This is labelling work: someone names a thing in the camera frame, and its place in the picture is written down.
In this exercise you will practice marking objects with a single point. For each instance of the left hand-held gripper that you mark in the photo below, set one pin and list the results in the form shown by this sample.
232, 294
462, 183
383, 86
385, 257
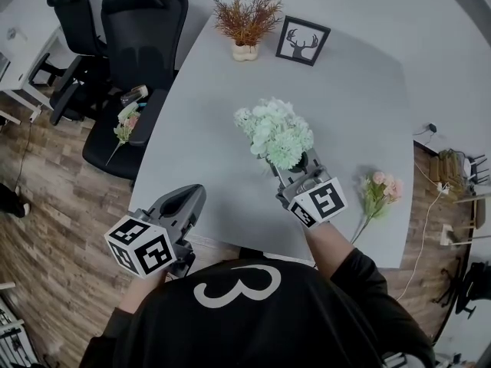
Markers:
142, 247

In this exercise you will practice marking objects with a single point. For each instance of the white block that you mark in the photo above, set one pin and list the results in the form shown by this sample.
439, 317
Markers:
447, 234

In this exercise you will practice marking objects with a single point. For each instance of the small white power strip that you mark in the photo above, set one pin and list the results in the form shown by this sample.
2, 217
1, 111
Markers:
443, 188

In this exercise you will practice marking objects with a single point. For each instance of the stack of cardboard boxes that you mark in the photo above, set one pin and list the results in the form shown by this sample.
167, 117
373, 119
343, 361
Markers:
447, 169

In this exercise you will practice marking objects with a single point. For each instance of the pink flower bouquet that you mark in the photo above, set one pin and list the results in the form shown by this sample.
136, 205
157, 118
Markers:
379, 190

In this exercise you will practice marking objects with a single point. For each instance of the white router black antennas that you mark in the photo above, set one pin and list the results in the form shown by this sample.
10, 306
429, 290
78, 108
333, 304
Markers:
475, 169

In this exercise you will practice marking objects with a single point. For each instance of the black framed deer picture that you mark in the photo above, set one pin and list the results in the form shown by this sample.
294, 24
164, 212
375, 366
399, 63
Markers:
302, 40

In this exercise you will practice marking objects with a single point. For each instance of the white side desk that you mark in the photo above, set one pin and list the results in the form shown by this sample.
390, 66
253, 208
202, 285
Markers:
34, 63

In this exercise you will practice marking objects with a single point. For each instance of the wooden legged chair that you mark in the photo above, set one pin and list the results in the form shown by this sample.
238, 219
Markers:
479, 209

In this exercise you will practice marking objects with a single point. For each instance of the rust plant in cream pot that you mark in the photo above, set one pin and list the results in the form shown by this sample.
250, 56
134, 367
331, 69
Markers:
245, 17

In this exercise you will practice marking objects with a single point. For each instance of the black wall adapter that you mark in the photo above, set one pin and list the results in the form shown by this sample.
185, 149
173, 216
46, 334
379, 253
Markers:
432, 128

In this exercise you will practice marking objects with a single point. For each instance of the person's right forearm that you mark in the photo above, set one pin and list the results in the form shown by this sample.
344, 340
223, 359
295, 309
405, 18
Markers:
326, 244

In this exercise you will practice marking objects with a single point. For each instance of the white green flower bouquet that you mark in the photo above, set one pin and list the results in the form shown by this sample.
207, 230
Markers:
276, 132

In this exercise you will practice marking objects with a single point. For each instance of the person's black shirt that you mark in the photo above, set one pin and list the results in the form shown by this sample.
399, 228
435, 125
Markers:
268, 320

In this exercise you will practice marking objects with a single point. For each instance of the person's left forearm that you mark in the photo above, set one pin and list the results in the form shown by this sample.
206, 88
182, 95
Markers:
140, 293

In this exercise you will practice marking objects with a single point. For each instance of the black mesh office chair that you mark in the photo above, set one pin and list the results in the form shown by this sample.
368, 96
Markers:
142, 52
80, 25

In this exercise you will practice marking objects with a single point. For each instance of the clear glass jar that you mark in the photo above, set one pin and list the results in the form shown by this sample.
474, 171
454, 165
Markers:
134, 95

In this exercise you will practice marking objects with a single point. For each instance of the small pink white bouquet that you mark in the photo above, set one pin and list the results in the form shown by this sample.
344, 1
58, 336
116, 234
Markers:
126, 125

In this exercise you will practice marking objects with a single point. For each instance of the black swivel chair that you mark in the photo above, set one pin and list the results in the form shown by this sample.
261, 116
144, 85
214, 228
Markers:
475, 286

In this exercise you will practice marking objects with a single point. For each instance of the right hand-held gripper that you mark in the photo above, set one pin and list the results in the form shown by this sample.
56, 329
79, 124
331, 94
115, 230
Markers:
320, 201

